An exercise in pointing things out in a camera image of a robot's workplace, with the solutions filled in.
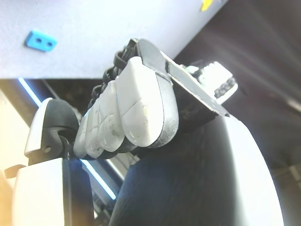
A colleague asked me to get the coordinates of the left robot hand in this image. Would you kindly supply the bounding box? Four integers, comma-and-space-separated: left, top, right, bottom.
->
4, 37, 285, 226

